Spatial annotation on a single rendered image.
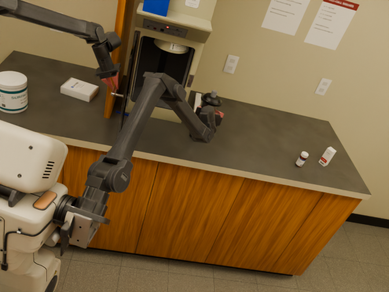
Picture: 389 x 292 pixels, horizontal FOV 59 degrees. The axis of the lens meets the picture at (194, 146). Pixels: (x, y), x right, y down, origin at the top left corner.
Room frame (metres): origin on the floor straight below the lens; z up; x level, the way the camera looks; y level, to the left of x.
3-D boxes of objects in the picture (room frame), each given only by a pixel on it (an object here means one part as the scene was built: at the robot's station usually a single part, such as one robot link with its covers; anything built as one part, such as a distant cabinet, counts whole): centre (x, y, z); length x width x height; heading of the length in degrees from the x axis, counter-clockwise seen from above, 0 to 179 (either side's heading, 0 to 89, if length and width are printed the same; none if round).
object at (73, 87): (1.54, 0.68, 0.96); 0.16 x 0.12 x 0.04; 91
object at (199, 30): (1.48, 0.25, 1.46); 0.32 x 0.11 x 0.10; 102
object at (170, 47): (1.64, 0.27, 1.34); 0.18 x 0.18 x 0.05
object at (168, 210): (1.64, 0.11, 0.45); 2.05 x 0.67 x 0.90; 102
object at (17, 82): (1.25, 0.87, 1.01); 0.13 x 0.13 x 0.15
